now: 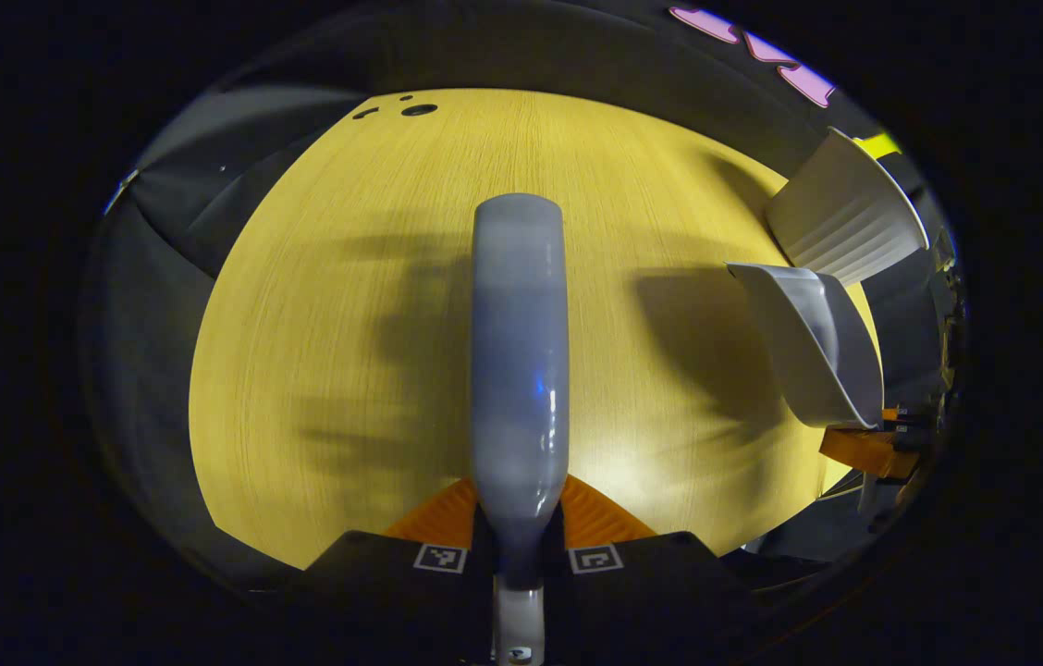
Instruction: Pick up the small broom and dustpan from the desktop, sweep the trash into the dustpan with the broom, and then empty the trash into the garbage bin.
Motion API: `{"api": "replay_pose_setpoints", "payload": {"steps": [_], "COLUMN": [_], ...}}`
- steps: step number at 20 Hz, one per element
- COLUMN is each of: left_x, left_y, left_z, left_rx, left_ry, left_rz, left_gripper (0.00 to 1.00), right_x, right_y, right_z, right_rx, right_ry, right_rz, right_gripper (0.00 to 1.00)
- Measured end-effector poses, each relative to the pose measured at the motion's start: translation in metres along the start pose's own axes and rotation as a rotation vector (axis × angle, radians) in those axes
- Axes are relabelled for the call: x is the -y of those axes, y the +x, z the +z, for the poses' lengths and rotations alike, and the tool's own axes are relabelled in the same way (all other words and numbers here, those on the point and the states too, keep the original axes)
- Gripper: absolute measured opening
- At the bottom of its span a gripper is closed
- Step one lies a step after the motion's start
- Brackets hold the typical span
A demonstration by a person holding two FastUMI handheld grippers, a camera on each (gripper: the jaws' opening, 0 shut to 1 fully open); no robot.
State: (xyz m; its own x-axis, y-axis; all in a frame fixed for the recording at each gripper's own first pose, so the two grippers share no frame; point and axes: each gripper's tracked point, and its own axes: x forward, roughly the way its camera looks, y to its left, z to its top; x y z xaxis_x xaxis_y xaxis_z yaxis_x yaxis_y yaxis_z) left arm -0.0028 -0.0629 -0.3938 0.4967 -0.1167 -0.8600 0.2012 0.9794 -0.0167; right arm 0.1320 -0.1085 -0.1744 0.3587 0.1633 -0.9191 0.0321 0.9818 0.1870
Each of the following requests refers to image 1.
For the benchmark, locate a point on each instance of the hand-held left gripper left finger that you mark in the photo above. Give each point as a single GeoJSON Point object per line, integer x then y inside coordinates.
{"type": "Point", "coordinates": [374, 583]}

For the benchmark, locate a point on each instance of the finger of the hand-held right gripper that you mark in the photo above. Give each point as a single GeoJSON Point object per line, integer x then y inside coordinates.
{"type": "Point", "coordinates": [868, 451]}

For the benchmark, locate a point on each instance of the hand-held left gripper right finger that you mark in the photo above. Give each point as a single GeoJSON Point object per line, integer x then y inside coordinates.
{"type": "Point", "coordinates": [660, 583]}

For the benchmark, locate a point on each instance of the grey dustpan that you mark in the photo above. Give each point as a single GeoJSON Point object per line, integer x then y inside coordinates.
{"type": "Point", "coordinates": [808, 342]}

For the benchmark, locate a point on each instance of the small grey broom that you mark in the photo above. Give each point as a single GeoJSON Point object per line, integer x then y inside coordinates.
{"type": "Point", "coordinates": [521, 351]}

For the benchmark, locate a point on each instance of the silver metal clip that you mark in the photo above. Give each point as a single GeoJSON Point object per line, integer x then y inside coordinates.
{"type": "Point", "coordinates": [121, 191]}

